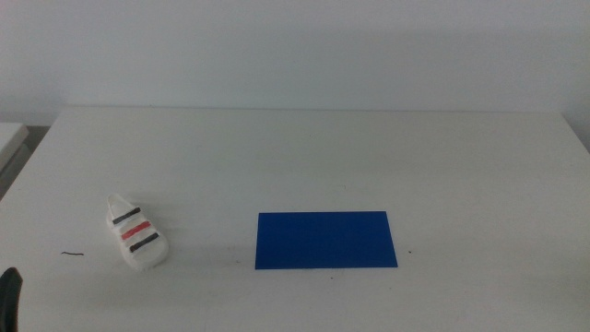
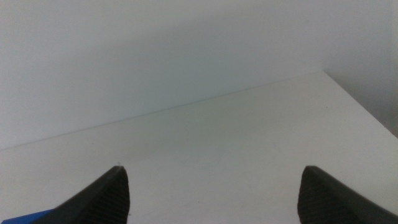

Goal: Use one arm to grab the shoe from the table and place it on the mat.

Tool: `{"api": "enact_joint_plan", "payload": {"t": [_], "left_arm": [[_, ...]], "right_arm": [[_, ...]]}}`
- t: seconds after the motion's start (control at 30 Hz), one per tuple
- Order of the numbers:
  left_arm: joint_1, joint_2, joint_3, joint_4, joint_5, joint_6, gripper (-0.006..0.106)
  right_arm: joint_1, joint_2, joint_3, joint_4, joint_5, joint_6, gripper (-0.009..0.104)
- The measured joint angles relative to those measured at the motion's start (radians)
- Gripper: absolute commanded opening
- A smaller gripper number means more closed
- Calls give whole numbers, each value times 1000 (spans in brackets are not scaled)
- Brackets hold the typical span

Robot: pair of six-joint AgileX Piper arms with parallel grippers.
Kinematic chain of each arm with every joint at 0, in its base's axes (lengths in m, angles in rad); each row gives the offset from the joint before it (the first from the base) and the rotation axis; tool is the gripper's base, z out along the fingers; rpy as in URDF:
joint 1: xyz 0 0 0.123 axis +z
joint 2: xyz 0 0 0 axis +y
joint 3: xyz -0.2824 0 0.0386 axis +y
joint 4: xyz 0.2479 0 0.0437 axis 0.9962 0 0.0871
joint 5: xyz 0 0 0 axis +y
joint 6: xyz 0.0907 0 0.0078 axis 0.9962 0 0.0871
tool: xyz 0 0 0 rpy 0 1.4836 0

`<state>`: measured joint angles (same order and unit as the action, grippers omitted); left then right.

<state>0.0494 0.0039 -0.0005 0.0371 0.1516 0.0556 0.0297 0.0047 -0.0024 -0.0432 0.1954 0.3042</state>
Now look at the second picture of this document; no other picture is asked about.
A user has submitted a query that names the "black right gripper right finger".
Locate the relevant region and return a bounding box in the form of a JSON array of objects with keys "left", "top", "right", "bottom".
[{"left": 297, "top": 165, "right": 398, "bottom": 224}]

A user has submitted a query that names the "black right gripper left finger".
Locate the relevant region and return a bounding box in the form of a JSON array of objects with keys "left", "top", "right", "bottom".
[{"left": 32, "top": 165, "right": 131, "bottom": 224}]

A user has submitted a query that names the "blue mat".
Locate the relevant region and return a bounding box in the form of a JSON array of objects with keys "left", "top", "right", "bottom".
[{"left": 1, "top": 209, "right": 54, "bottom": 224}]

